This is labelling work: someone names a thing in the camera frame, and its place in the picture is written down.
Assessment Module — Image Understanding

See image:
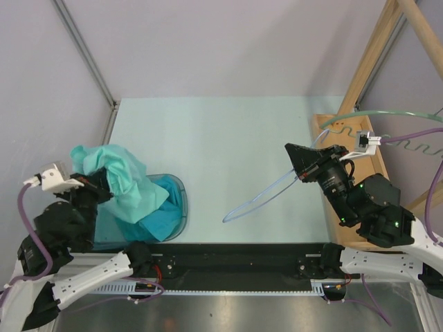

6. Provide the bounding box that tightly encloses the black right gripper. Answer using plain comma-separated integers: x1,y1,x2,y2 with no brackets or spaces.
282,143,354,224

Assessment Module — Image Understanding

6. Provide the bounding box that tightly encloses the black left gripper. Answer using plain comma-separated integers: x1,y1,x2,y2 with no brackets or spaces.
58,169,117,247

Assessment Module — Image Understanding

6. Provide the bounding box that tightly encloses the mint green t shirt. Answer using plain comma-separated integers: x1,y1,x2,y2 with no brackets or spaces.
70,145,170,224

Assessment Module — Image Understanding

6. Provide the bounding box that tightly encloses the blue mesh t shirt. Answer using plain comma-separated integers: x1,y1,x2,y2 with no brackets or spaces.
118,174,186,243

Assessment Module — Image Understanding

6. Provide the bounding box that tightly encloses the translucent green plastic hanger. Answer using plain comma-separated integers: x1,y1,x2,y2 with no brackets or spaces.
318,110,442,158

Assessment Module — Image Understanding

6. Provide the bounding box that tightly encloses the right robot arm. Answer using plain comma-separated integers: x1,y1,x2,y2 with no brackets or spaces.
284,143,442,298

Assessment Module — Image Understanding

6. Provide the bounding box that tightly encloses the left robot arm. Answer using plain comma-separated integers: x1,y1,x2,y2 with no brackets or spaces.
1,166,153,331

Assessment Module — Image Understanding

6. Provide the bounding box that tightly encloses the teal transparent plastic bin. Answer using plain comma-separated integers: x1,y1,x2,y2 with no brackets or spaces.
93,174,188,251

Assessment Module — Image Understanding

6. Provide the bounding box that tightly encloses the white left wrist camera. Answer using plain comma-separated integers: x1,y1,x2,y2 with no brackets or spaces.
23,161,84,194

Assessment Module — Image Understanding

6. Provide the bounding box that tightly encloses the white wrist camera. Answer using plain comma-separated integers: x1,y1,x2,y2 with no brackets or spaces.
23,161,84,194
340,130,381,161

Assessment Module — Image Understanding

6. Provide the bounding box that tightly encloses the wooden clothes rack frame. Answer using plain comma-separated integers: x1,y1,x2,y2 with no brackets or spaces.
311,1,442,253

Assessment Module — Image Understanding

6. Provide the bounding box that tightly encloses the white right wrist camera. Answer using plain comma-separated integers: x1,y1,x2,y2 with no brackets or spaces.
340,130,381,161

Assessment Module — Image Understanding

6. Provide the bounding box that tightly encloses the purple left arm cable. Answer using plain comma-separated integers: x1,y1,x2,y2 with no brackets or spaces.
0,183,55,308

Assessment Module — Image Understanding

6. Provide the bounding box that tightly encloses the white cable duct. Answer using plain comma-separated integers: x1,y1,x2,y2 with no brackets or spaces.
90,280,325,297

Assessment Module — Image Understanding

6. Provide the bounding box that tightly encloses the aluminium frame post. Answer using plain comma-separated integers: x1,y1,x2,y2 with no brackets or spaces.
51,0,117,110

